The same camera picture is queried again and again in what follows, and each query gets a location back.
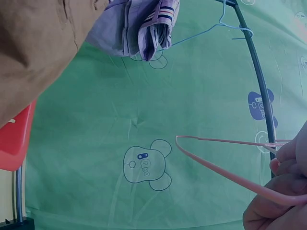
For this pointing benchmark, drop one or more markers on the person's right hand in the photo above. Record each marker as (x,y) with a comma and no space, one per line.
(287,215)

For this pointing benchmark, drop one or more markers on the person's right fingers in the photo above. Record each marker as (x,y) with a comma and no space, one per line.
(285,172)

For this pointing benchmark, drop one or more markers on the person's right thumb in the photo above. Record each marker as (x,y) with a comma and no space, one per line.
(296,146)

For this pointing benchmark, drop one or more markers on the purple striped garment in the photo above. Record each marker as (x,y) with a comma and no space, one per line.
(134,28)

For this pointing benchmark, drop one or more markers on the black block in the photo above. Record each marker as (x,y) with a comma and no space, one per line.
(21,224)

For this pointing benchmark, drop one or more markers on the red chair with metal leg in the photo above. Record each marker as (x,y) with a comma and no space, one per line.
(14,143)

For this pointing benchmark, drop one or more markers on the brown cloth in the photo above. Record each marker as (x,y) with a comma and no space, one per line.
(33,48)

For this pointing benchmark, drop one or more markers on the dark curved clothes rail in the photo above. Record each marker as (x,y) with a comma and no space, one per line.
(258,64)

